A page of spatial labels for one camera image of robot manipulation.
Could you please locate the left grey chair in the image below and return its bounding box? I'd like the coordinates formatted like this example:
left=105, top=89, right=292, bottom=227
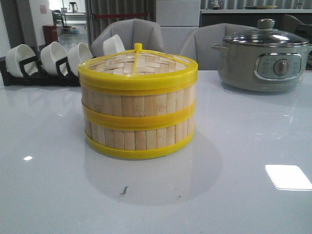
left=90, top=19, right=164, bottom=57

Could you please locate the red bin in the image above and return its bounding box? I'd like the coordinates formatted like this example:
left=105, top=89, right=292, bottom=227
left=42, top=24, right=59, bottom=46

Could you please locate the bamboo steamer tray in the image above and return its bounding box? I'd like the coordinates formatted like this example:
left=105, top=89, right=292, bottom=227
left=85, top=116, right=195, bottom=159
left=81, top=84, right=196, bottom=130

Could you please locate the dark counter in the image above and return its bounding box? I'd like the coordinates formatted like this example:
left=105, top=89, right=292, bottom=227
left=199, top=9, right=312, bottom=29

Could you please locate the red barrier belt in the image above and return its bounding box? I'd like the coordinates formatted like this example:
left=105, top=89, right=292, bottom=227
left=92, top=12, right=149, bottom=19

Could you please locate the right grey chair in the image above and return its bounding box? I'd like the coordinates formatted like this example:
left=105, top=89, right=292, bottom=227
left=178, top=23, right=252, bottom=70

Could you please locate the white bowl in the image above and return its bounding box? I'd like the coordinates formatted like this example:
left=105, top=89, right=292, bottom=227
left=5, top=44, right=35, bottom=78
left=67, top=42, right=93, bottom=76
left=40, top=41, right=67, bottom=75
left=102, top=34, right=125, bottom=56

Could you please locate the black dish rack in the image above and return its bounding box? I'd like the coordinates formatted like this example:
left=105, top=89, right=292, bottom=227
left=0, top=56, right=80, bottom=87

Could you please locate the grey chair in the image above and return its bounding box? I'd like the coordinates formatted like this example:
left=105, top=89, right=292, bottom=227
left=178, top=23, right=252, bottom=70
left=90, top=19, right=164, bottom=57

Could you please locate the glass pot lid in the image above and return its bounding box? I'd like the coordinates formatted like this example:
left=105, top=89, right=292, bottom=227
left=223, top=19, right=309, bottom=47

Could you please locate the white cabinet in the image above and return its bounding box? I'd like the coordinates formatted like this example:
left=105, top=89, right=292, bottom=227
left=156, top=0, right=201, bottom=54

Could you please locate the bamboo steamer lid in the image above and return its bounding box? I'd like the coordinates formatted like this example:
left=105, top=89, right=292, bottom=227
left=78, top=43, right=198, bottom=96

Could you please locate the grey electric cooking pot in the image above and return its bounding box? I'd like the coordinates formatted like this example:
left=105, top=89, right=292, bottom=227
left=212, top=42, right=312, bottom=92

